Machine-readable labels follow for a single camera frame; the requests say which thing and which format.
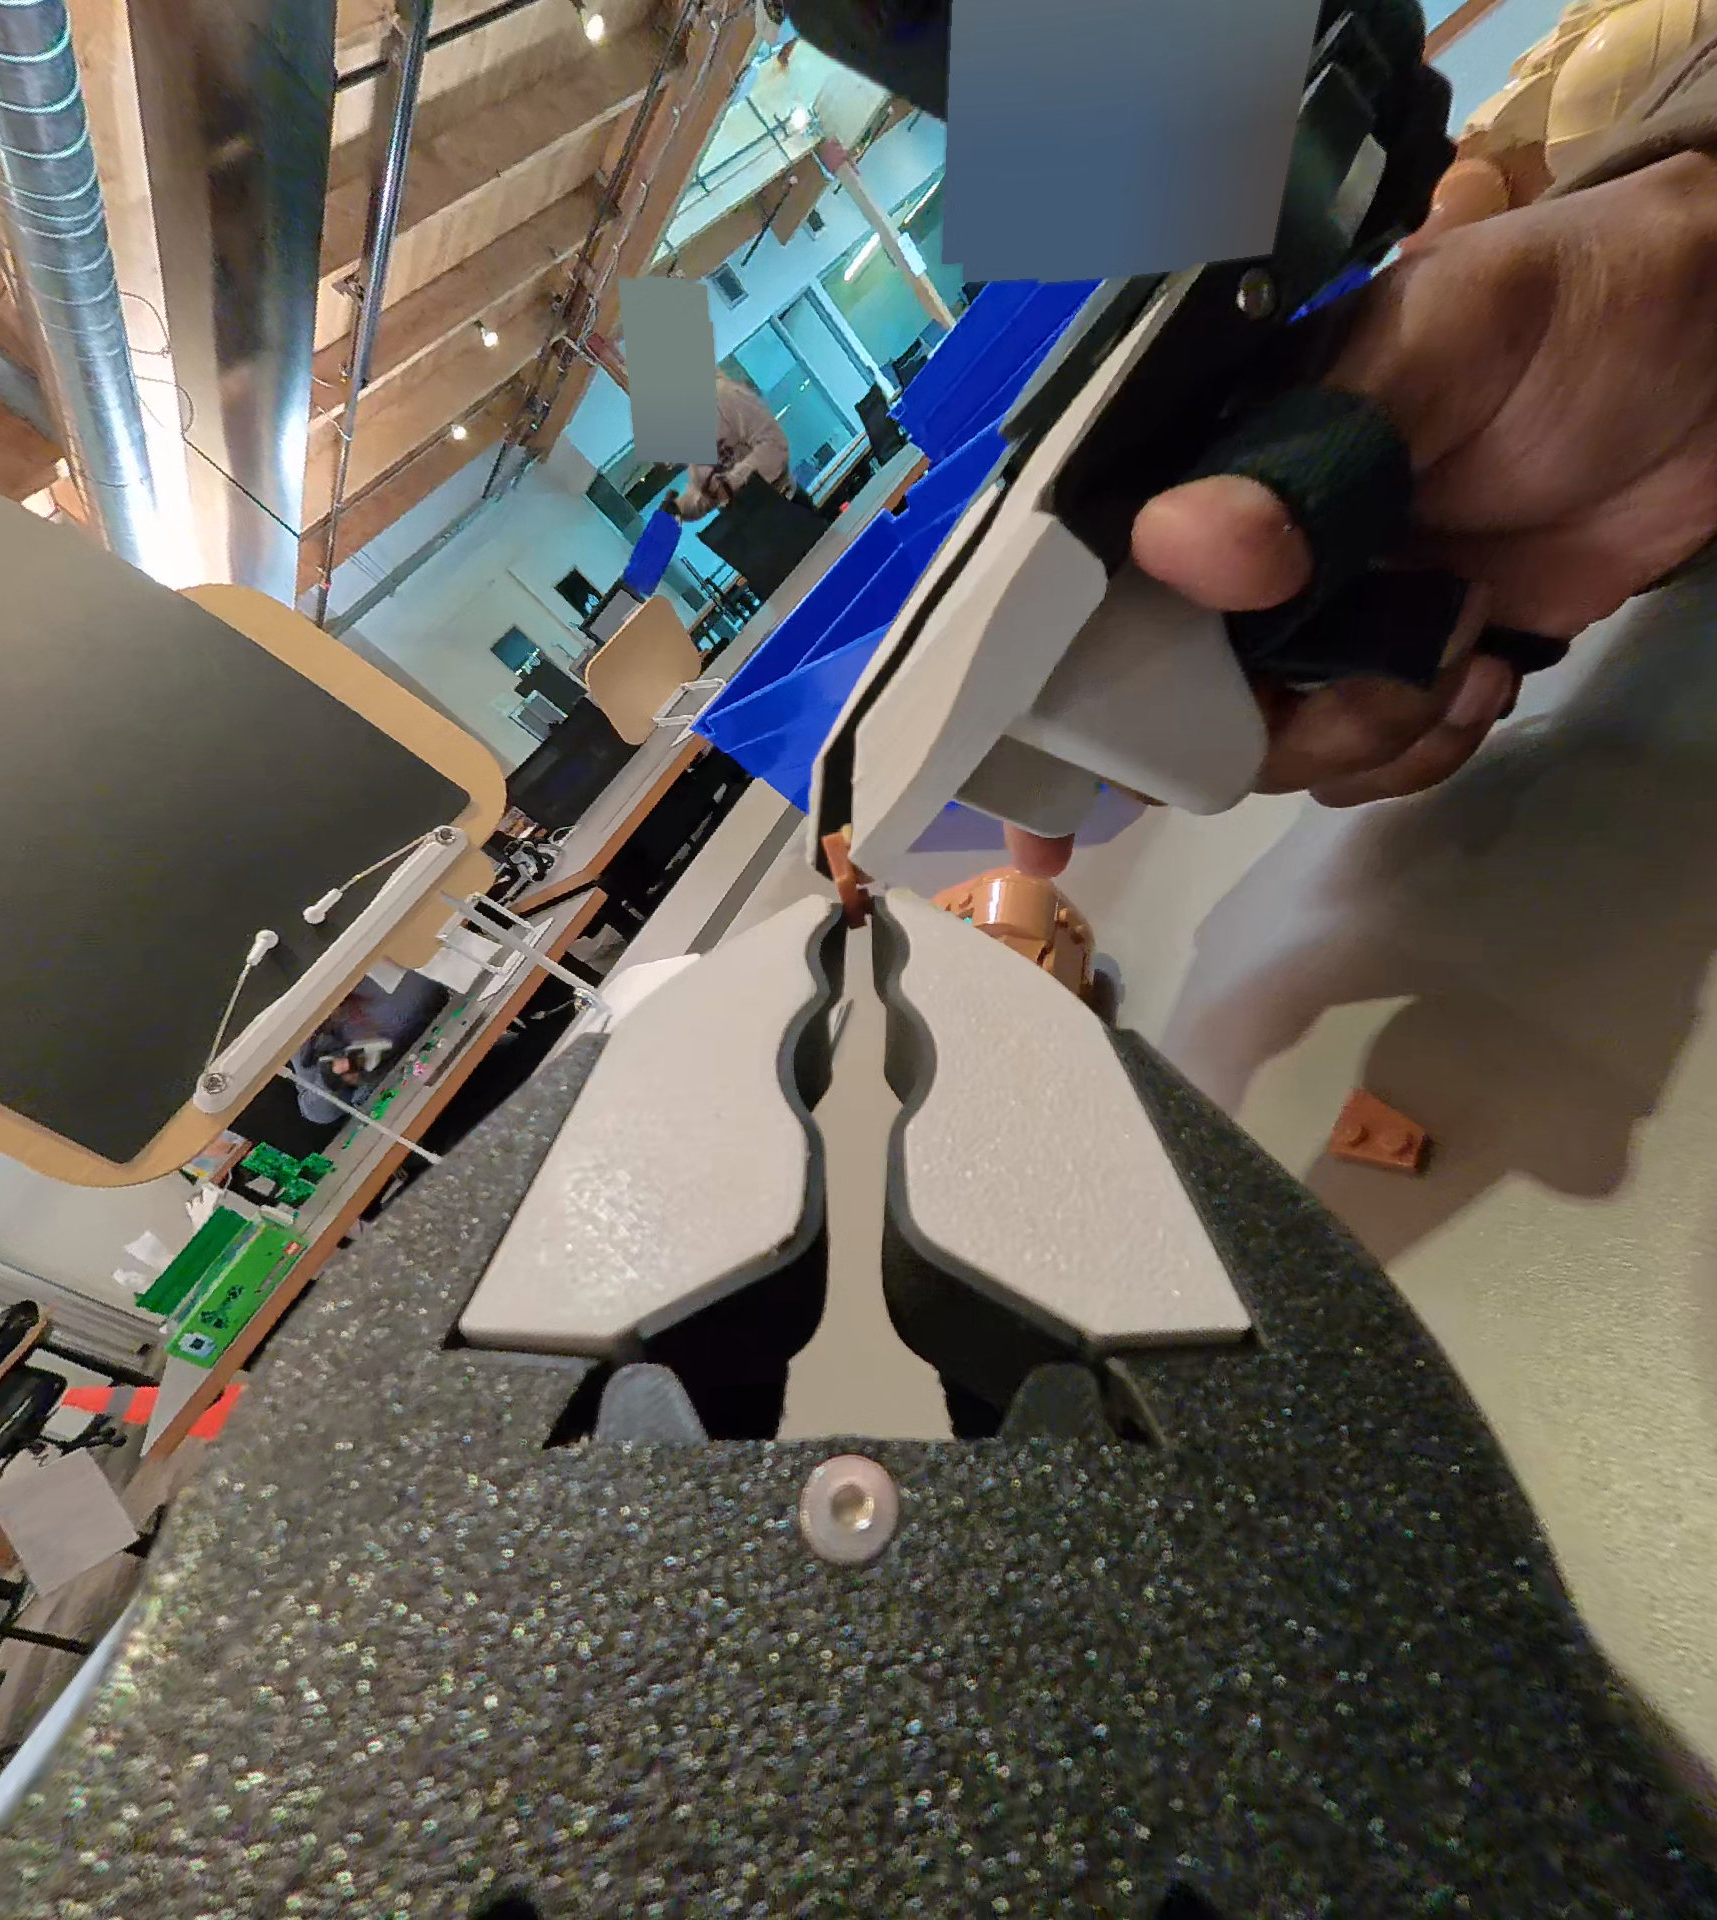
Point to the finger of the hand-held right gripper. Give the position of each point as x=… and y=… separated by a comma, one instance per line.
x=977, y=660
x=880, y=653

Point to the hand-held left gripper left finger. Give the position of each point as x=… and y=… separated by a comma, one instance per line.
x=649, y=1169

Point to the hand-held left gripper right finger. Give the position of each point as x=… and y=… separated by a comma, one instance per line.
x=1069, y=1169

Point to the orange wedge plate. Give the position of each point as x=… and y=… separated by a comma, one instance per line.
x=1380, y=1131
x=846, y=870

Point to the person's right hand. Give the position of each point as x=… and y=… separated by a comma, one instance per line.
x=1549, y=375

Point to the blue plastic bin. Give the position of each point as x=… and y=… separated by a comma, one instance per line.
x=798, y=675
x=992, y=375

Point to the tan plywood chair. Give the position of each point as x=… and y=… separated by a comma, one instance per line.
x=641, y=667

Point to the orange toy brick model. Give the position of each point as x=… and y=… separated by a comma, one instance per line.
x=1015, y=915

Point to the wooden edged work table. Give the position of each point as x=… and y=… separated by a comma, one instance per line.
x=357, y=1162

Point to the green brick pieces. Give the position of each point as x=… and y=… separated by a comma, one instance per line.
x=284, y=1173

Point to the white panel stand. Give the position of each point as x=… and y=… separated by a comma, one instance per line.
x=349, y=936

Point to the green box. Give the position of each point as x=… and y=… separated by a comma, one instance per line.
x=222, y=1282

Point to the tan rounded brick model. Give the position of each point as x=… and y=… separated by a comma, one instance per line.
x=1592, y=90

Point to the black divider panel wooden rim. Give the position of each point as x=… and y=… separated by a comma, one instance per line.
x=124, y=825

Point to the silver ventilation duct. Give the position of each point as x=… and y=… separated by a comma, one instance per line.
x=47, y=300

